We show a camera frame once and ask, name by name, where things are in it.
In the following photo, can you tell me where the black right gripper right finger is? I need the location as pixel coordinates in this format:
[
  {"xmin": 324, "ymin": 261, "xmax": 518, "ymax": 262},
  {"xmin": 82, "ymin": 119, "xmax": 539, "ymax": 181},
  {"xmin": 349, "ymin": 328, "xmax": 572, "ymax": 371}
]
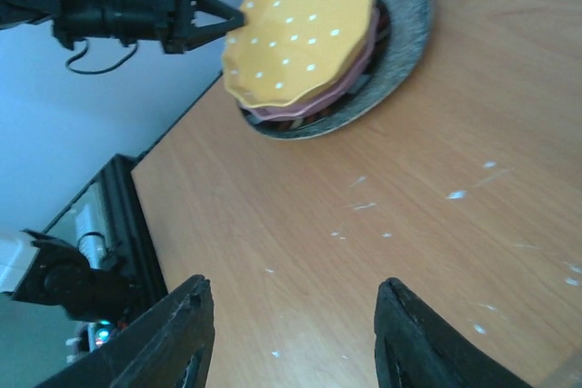
[{"xmin": 374, "ymin": 277, "xmax": 529, "ymax": 388}]

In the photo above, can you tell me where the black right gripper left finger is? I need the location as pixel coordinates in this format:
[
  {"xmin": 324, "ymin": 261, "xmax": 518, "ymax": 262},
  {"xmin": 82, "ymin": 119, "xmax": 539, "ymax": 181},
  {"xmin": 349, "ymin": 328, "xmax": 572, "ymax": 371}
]
[{"xmin": 38, "ymin": 275, "xmax": 215, "ymax": 388}]

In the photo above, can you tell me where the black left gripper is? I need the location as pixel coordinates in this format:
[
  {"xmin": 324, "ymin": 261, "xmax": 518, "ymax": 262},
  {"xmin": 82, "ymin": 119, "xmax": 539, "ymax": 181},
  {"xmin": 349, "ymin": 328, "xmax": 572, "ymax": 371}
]
[{"xmin": 53, "ymin": 0, "xmax": 246, "ymax": 51}]

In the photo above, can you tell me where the yellow dotted scalloped plate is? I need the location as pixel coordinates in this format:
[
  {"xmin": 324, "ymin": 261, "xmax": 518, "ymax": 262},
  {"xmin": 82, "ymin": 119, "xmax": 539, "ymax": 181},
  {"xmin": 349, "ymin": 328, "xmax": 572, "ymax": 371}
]
[{"xmin": 222, "ymin": 0, "xmax": 375, "ymax": 108}]

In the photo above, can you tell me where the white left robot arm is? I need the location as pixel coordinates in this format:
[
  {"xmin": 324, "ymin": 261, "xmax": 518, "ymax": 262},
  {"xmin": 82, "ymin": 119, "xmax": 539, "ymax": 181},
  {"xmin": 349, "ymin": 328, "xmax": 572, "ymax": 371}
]
[{"xmin": 1, "ymin": 0, "xmax": 245, "ymax": 325}]

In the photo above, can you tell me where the pink dotted scalloped plate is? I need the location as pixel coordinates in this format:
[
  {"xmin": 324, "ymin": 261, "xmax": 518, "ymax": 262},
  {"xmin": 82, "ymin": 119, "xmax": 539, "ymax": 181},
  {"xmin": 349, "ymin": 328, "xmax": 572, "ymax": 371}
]
[{"xmin": 238, "ymin": 7, "xmax": 381, "ymax": 122}]

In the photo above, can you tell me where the grey speckled large plate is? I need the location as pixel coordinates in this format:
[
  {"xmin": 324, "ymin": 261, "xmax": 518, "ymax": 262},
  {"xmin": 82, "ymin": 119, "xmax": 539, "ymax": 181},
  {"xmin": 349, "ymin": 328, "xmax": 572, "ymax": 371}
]
[{"xmin": 239, "ymin": 0, "xmax": 434, "ymax": 141}]

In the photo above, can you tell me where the black aluminium frame rail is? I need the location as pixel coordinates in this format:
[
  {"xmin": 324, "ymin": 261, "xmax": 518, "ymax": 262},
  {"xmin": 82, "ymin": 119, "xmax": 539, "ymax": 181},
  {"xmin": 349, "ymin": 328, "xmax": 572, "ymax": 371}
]
[{"xmin": 96, "ymin": 154, "xmax": 167, "ymax": 318}]

